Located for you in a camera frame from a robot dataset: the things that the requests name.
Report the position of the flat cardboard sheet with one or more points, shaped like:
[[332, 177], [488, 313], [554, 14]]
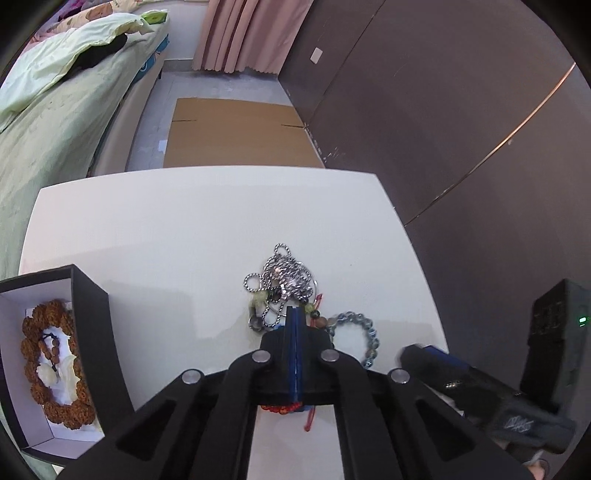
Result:
[[240, 134]]

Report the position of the person's right hand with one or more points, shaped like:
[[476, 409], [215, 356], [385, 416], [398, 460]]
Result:
[[538, 467]]

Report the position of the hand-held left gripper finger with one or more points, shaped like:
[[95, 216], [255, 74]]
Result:
[[299, 355], [290, 355]]

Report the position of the bed with green sheet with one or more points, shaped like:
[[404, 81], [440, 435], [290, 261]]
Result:
[[51, 138]]

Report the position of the pale green duvet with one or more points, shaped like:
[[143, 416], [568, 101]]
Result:
[[51, 60]]

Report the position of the black jewelry box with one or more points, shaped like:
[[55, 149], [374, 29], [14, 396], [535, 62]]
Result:
[[99, 341]]

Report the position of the pink curtain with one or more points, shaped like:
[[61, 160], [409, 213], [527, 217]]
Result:
[[249, 37]]

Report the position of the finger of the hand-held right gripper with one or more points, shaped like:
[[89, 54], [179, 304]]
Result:
[[429, 364]]

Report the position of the white wall socket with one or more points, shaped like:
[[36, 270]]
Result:
[[316, 55]]

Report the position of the white carved pendant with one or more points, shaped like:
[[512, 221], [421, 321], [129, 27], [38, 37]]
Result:
[[54, 373]]

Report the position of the green packet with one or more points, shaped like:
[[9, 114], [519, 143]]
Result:
[[154, 16]]

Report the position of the bear printed blanket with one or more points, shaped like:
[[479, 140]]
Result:
[[92, 10]]

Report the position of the black cloth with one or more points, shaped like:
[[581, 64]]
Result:
[[99, 51]]

